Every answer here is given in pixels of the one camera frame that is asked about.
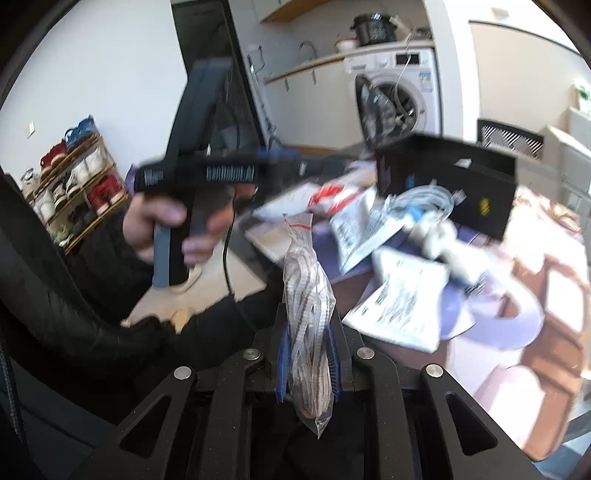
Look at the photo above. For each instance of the white bowl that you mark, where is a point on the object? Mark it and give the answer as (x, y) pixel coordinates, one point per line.
(346, 45)

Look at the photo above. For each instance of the purple cloth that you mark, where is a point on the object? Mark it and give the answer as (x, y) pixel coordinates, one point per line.
(485, 314)

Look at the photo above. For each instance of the person's left hand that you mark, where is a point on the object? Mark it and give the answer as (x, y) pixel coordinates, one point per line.
(161, 224)

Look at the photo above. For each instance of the white printed plastic packet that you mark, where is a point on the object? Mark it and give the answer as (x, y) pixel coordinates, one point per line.
(362, 228)

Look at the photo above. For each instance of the black cardboard box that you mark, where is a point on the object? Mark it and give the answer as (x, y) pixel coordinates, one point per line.
(450, 182)

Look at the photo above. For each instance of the red and white packet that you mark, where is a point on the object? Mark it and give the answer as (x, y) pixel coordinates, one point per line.
(334, 196)

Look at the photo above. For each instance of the wooden shoe rack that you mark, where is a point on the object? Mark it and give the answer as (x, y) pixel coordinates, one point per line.
(76, 184)

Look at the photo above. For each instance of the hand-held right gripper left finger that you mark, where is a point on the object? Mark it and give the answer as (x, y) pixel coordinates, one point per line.
(283, 355)

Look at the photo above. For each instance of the white kitchen counter cabinet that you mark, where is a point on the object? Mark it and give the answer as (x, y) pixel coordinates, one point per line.
(304, 87)

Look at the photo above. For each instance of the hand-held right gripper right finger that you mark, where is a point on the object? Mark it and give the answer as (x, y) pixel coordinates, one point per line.
(333, 357)

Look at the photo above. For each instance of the chrome faucet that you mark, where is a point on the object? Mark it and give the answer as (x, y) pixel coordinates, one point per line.
(308, 48)

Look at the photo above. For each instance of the black and white striped basket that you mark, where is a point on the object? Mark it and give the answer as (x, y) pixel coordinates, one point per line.
(510, 134)

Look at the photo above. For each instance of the white printed paper packet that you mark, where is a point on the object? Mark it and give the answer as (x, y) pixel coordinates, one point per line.
(404, 304)

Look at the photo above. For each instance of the white washing machine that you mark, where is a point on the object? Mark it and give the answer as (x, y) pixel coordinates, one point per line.
(399, 87)

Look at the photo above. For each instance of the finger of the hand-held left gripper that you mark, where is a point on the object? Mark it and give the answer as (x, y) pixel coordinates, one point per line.
(318, 165)

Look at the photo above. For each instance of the person's left forearm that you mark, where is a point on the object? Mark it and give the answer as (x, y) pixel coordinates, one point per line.
(83, 300)

